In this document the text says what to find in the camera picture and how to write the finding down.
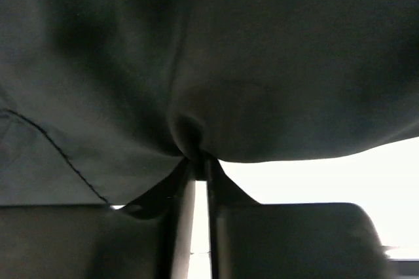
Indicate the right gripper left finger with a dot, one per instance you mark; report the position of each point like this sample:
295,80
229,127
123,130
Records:
148,238

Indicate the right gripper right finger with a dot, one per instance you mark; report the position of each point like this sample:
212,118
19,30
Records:
249,240

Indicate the black trousers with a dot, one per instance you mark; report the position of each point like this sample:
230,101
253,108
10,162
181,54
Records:
101,99

